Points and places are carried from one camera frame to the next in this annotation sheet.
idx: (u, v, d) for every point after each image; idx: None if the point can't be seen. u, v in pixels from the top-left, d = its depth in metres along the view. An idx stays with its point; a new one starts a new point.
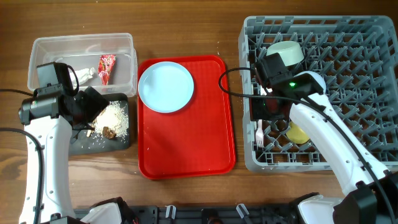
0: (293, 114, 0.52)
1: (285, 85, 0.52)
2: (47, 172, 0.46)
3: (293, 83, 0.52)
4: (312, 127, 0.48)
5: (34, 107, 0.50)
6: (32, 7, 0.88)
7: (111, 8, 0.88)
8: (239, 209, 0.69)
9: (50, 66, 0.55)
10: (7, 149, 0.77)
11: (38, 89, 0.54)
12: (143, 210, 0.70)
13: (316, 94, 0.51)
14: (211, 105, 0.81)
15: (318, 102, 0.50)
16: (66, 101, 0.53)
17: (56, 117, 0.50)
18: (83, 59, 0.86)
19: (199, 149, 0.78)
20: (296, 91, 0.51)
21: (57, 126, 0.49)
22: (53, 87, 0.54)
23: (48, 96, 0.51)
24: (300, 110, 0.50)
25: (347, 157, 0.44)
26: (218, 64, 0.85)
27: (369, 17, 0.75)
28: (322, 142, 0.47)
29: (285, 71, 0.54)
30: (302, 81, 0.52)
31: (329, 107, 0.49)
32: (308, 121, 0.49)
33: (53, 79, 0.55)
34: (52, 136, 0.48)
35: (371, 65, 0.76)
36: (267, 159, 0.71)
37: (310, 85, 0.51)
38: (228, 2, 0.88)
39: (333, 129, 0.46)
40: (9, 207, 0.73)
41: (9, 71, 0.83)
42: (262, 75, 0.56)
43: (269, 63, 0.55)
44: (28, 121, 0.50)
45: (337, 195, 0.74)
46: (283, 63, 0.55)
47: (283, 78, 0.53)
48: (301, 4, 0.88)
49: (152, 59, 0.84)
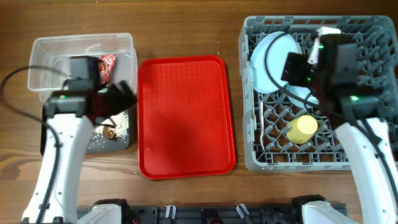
0: (340, 131, 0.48)
1: (346, 93, 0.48)
2: (60, 173, 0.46)
3: (356, 97, 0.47)
4: (356, 155, 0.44)
5: (62, 101, 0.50)
6: (32, 7, 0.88)
7: (111, 8, 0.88)
8: (239, 209, 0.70)
9: (84, 60, 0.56)
10: (7, 149, 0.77)
11: (68, 81, 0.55)
12: (143, 210, 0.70)
13: (375, 118, 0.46)
14: (211, 105, 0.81)
15: (375, 130, 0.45)
16: (92, 100, 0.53)
17: (80, 117, 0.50)
18: (82, 59, 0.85)
19: (199, 149, 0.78)
20: (356, 107, 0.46)
21: (79, 126, 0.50)
22: (82, 82, 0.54)
23: (78, 93, 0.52)
24: (353, 135, 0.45)
25: (385, 193, 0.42)
26: (218, 63, 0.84)
27: (369, 17, 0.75)
28: (361, 169, 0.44)
29: (352, 71, 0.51)
30: (364, 94, 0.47)
31: (378, 133, 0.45)
32: (357, 150, 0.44)
33: (84, 73, 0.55)
34: (73, 135, 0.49)
35: (370, 65, 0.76)
36: (267, 158, 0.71)
37: (373, 106, 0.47)
38: (228, 2, 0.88)
39: (382, 167, 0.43)
40: (10, 207, 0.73)
41: (9, 71, 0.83)
42: (324, 62, 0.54)
43: (342, 51, 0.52)
44: (53, 115, 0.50)
45: (336, 195, 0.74)
46: (352, 58, 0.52)
47: (347, 77, 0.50)
48: (300, 4, 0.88)
49: (152, 59, 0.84)
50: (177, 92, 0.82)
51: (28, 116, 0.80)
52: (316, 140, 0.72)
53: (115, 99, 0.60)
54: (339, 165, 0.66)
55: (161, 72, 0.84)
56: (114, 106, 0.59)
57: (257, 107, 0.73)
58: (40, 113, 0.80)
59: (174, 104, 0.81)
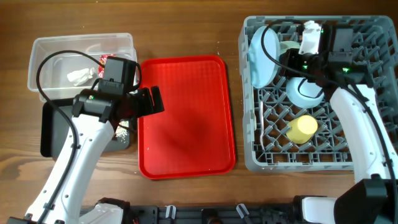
0: (334, 99, 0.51)
1: (338, 66, 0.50)
2: (71, 174, 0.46)
3: (347, 68, 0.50)
4: (347, 114, 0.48)
5: (89, 102, 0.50)
6: (32, 7, 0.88)
7: (111, 8, 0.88)
8: (239, 209, 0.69)
9: (120, 63, 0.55)
10: (7, 150, 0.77)
11: (100, 80, 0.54)
12: (143, 210, 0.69)
13: (365, 86, 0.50)
14: (212, 104, 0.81)
15: (363, 93, 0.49)
16: (120, 106, 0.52)
17: (103, 122, 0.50)
18: (82, 59, 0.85)
19: (199, 149, 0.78)
20: (347, 76, 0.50)
21: (101, 130, 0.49)
22: (114, 84, 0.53)
23: (105, 96, 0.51)
24: (343, 96, 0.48)
25: (372, 140, 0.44)
26: (218, 63, 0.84)
27: (369, 17, 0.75)
28: (352, 126, 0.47)
29: (349, 51, 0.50)
30: (356, 68, 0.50)
31: (371, 101, 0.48)
32: (347, 108, 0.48)
33: (117, 76, 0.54)
34: (91, 139, 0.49)
35: (370, 65, 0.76)
36: (267, 158, 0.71)
37: (362, 76, 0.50)
38: (228, 2, 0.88)
39: (370, 122, 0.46)
40: (10, 207, 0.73)
41: (9, 71, 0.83)
42: (323, 44, 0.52)
43: (339, 35, 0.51)
44: (78, 114, 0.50)
45: (336, 195, 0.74)
46: (349, 38, 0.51)
47: (342, 57, 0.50)
48: (300, 4, 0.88)
49: (152, 59, 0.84)
50: (177, 92, 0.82)
51: (28, 116, 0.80)
52: (316, 140, 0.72)
53: (142, 102, 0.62)
54: (339, 165, 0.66)
55: (161, 72, 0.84)
56: (138, 107, 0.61)
57: (257, 107, 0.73)
58: (39, 113, 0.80)
59: (174, 102, 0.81)
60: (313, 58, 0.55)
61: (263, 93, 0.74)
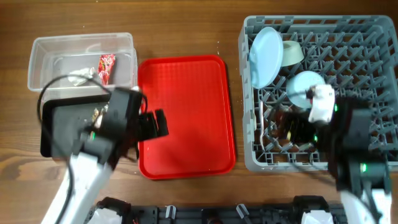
0: (342, 199, 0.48)
1: (356, 160, 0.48)
2: (68, 214, 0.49)
3: (364, 167, 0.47)
4: (354, 217, 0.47)
5: (89, 140, 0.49)
6: (31, 7, 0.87)
7: (111, 7, 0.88)
8: (239, 209, 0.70)
9: (128, 96, 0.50)
10: (7, 149, 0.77)
11: (104, 111, 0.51)
12: (143, 210, 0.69)
13: (382, 193, 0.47)
14: (211, 105, 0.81)
15: (378, 205, 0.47)
16: (120, 145, 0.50)
17: (98, 167, 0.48)
18: (82, 59, 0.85)
19: (199, 151, 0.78)
20: (364, 178, 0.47)
21: (96, 180, 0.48)
22: (116, 117, 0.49)
23: (106, 136, 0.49)
24: (356, 206, 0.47)
25: None
26: (217, 63, 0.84)
27: (369, 17, 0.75)
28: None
29: (364, 136, 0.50)
30: (374, 161, 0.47)
31: (385, 216, 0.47)
32: (354, 207, 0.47)
33: (121, 110, 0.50)
34: (87, 187, 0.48)
35: (371, 65, 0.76)
36: (267, 159, 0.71)
37: (379, 183, 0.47)
38: (229, 2, 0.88)
39: None
40: (9, 207, 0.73)
41: (9, 71, 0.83)
42: (337, 123, 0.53)
43: (356, 117, 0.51)
44: (76, 154, 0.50)
45: (336, 195, 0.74)
46: (365, 122, 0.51)
47: (359, 141, 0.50)
48: (300, 4, 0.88)
49: (152, 59, 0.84)
50: (177, 93, 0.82)
51: (28, 116, 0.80)
52: None
53: (146, 126, 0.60)
54: None
55: (160, 71, 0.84)
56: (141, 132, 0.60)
57: (257, 107, 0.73)
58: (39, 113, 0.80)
59: (174, 104, 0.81)
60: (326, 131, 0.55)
61: (263, 93, 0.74)
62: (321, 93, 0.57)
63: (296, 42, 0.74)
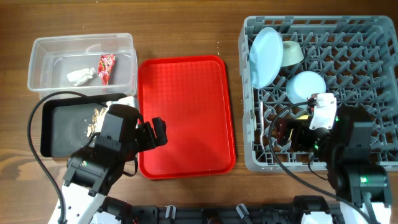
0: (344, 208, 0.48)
1: (356, 171, 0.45)
2: None
3: (365, 179, 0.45)
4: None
5: (83, 168, 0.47)
6: (32, 7, 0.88)
7: (111, 8, 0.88)
8: (239, 209, 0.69)
9: (120, 119, 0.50)
10: (7, 149, 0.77)
11: (97, 136, 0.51)
12: (143, 210, 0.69)
13: (381, 203, 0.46)
14: (212, 106, 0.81)
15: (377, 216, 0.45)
16: (114, 172, 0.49)
17: (92, 195, 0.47)
18: (83, 59, 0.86)
19: (199, 151, 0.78)
20: (364, 189, 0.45)
21: (89, 206, 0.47)
22: (111, 142, 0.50)
23: (99, 164, 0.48)
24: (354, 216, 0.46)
25: None
26: (217, 64, 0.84)
27: (369, 17, 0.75)
28: None
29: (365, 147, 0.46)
30: (374, 172, 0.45)
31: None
32: (353, 215, 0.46)
33: (115, 133, 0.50)
34: (79, 214, 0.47)
35: (371, 65, 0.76)
36: (267, 158, 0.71)
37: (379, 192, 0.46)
38: (228, 2, 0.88)
39: None
40: (9, 207, 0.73)
41: (9, 71, 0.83)
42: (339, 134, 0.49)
43: (357, 129, 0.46)
44: (68, 182, 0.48)
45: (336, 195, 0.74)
46: (368, 134, 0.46)
47: (359, 153, 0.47)
48: (300, 4, 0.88)
49: (152, 59, 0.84)
50: (177, 92, 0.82)
51: (27, 116, 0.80)
52: None
53: (143, 137, 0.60)
54: None
55: (160, 72, 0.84)
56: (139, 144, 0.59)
57: (257, 107, 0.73)
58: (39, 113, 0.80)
59: (174, 104, 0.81)
60: (326, 141, 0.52)
61: (263, 93, 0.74)
62: (322, 101, 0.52)
63: (296, 42, 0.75)
